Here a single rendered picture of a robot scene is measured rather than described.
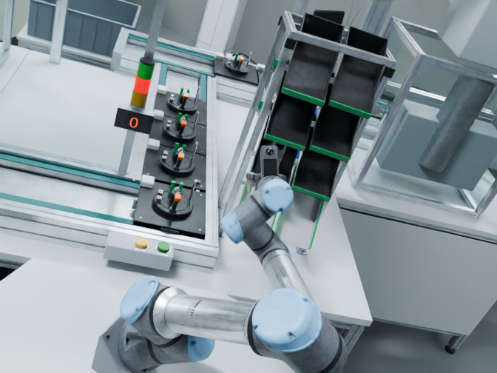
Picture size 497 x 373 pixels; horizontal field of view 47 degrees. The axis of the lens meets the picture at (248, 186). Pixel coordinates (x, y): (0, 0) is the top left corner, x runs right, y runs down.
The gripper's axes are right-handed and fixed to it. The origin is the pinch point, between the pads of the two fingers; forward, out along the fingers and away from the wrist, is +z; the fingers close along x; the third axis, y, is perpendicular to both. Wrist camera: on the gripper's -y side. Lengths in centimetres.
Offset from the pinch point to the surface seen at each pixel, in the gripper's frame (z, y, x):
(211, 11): 396, -118, -16
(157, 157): 53, 1, -35
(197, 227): 21.6, 21.3, -18.2
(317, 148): 7.1, -8.5, 17.1
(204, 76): 135, -37, -19
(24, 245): 10, 28, -71
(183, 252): 15.2, 28.7, -22.5
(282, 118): 12.8, -17.1, 6.0
